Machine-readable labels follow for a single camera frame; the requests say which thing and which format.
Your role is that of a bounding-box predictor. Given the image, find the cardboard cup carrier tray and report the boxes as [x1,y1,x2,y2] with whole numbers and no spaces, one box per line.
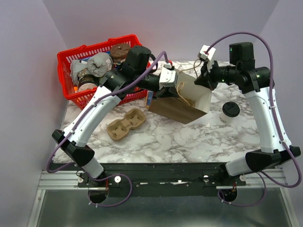
[107,108,146,141]

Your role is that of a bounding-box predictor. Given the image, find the brown lidded round container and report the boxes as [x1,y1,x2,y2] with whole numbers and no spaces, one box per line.
[110,43,131,64]

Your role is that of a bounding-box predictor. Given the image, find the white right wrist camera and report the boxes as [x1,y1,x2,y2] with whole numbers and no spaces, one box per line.
[198,45,216,72]

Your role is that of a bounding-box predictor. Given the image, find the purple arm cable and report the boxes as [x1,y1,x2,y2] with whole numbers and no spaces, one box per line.
[46,51,169,208]
[205,32,301,206]

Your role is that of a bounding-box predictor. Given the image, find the black gold labelled jar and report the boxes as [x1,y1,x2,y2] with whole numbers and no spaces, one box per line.
[77,68,98,92]

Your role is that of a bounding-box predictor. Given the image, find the black plastic cup lid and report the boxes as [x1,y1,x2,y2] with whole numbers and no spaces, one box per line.
[222,101,240,118]

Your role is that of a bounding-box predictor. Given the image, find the blue tan small box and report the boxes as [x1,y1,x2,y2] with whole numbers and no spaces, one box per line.
[145,91,154,109]

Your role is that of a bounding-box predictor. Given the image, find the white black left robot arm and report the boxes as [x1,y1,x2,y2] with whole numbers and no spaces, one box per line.
[52,45,177,187]

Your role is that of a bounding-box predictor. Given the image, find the white paper coffee cup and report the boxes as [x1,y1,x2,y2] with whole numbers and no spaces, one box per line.
[219,112,234,124]

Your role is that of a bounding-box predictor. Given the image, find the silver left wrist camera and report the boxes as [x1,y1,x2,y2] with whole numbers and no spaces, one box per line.
[159,62,178,90]

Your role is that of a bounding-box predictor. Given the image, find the red plastic shopping basket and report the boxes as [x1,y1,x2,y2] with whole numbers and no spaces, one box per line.
[57,35,141,109]

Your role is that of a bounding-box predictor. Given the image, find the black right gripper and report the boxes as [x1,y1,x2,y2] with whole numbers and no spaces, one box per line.
[194,58,239,91]

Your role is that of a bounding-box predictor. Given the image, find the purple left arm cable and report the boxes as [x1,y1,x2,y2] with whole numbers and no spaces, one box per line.
[46,51,169,208]

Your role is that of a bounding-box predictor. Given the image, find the grey crumpled bag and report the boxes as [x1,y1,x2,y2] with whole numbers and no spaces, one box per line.
[70,52,113,85]

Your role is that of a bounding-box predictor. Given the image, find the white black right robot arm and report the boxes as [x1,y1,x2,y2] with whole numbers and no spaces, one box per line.
[195,42,301,185]

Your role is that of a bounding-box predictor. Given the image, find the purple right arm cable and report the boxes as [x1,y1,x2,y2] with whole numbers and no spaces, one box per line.
[205,32,301,206]

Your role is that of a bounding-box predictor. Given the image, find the brown paper bag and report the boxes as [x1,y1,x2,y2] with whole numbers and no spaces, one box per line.
[146,66,212,124]

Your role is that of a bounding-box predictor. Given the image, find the black mounting base rail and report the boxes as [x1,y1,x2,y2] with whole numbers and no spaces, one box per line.
[50,163,246,201]

